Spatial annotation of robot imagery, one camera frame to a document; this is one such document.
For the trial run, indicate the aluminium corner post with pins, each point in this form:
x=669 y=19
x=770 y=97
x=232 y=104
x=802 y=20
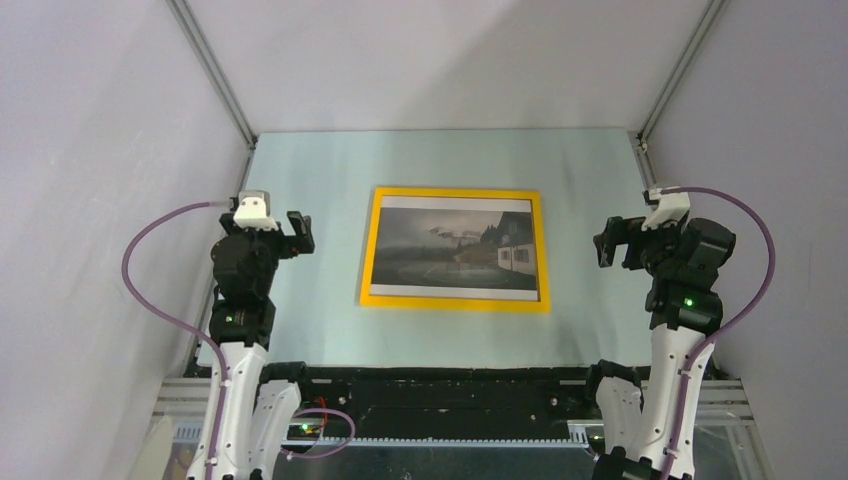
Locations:
x=209 y=63
x=685 y=60

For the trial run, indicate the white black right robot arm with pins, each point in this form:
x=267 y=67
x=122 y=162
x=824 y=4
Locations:
x=649 y=425

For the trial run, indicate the grey slotted cable duct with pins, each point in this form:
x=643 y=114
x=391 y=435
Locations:
x=188 y=434

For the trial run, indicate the yellow wooden picture frame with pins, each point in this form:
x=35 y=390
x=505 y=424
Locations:
x=368 y=265

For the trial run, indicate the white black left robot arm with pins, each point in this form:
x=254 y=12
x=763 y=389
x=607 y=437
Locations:
x=247 y=415

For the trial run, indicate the aluminium front rail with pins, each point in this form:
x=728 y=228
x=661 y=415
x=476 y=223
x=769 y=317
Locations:
x=721 y=402

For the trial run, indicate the aluminium corner post right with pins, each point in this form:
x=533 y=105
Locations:
x=685 y=60

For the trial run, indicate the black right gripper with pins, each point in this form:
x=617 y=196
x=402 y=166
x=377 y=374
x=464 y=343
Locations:
x=619 y=231

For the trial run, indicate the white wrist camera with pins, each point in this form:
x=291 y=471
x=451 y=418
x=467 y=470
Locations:
x=252 y=211
x=669 y=205

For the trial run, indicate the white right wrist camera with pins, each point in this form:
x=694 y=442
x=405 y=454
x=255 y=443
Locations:
x=669 y=205

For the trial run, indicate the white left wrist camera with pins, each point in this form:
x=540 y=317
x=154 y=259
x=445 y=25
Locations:
x=252 y=211

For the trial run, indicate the mountain landscape photo print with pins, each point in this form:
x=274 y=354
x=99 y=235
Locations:
x=457 y=248

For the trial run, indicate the aluminium corner post left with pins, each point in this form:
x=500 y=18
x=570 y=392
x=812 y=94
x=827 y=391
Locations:
x=209 y=63

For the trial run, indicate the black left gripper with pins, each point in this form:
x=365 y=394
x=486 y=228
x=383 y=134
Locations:
x=283 y=240

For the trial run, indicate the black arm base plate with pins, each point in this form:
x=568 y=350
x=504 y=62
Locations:
x=452 y=403

